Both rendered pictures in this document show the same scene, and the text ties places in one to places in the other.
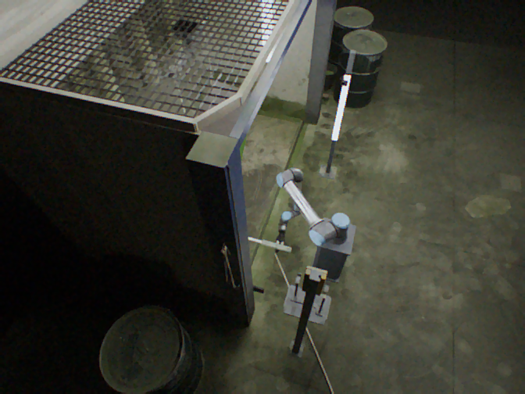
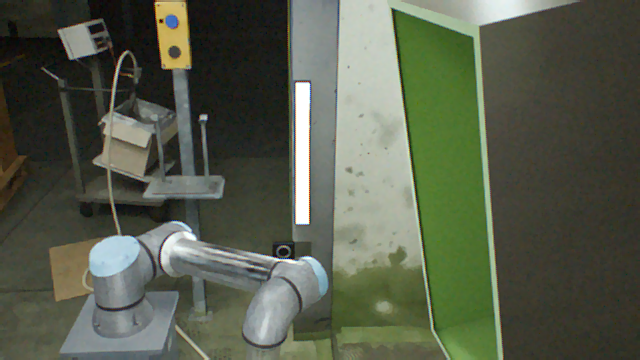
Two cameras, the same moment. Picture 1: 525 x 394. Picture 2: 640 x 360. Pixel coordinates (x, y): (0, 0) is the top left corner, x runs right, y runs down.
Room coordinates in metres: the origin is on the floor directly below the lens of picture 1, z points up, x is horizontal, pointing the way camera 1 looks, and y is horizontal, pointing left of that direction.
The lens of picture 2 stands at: (3.19, -0.67, 1.79)
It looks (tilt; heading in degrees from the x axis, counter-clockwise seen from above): 24 degrees down; 159
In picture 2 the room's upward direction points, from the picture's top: straight up
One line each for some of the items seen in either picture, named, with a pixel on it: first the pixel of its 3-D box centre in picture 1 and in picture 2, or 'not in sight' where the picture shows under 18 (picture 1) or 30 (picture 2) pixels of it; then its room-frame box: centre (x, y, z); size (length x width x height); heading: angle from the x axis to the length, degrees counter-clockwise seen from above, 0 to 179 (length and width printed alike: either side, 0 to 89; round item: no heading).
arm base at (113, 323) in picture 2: (337, 232); (121, 306); (1.56, -0.65, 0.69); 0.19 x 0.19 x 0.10
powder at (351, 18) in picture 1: (352, 17); not in sight; (4.92, -1.34, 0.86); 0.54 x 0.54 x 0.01
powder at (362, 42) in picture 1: (364, 43); not in sight; (4.27, -1.38, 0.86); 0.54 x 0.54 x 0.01
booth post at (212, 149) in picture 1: (233, 263); (312, 106); (1.07, 0.21, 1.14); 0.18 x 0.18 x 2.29; 71
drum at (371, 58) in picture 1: (358, 71); not in sight; (4.27, -1.38, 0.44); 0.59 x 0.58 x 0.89; 175
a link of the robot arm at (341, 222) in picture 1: (338, 224); (119, 269); (1.55, -0.65, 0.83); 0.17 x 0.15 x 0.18; 120
